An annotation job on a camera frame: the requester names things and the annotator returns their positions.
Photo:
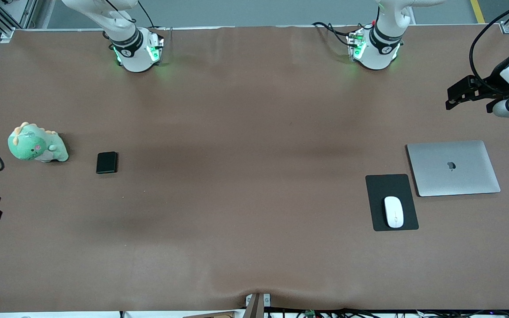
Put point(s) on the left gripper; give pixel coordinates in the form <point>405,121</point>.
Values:
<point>494,81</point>

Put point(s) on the small black box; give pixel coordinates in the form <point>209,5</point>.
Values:
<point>107,162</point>

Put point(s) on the white computer mouse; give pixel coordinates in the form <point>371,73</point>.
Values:
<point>394,212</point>

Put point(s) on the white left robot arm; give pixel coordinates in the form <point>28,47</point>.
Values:
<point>380,44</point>

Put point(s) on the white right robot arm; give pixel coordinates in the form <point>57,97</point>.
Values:
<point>133,48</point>

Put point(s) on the black mouse pad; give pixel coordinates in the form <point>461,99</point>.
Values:
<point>380,190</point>

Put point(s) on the green dinosaur plush toy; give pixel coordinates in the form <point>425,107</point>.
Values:
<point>31,143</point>

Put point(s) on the silver laptop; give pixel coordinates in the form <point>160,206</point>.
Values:
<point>453,168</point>

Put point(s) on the brown table cover mat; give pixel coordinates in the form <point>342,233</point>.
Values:
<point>254,198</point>

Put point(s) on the green plug connector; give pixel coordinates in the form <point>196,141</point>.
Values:
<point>310,313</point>

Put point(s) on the metal table edge bracket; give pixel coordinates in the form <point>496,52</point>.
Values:
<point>256,304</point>

